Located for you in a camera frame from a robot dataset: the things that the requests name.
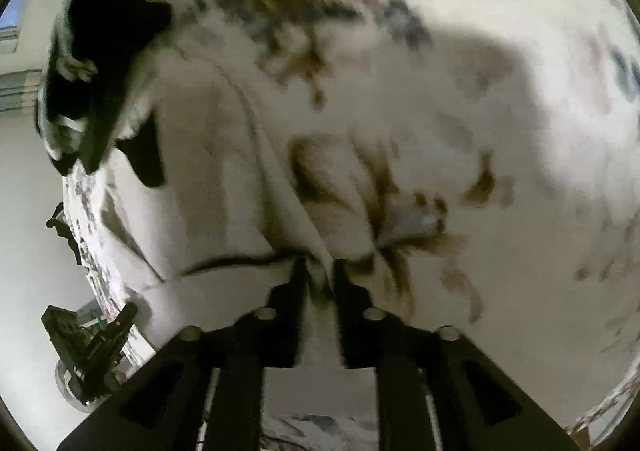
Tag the white garment with black trim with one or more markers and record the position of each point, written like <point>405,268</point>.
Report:
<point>210,181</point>

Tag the dark cloth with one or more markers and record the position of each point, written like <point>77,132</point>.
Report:
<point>62,228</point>

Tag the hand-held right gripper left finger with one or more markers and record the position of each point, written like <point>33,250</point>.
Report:
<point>299,281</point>

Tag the pile of dark clothes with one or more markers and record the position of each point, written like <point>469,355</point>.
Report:
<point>95,41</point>

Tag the window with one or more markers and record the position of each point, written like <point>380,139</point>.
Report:
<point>15,16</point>

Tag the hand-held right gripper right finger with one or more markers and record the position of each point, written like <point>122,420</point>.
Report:
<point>342,281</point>

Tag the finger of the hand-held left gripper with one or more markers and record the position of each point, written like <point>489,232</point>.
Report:
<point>122,326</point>

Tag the floral printed bedsheet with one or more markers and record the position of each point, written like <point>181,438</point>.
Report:
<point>500,131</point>

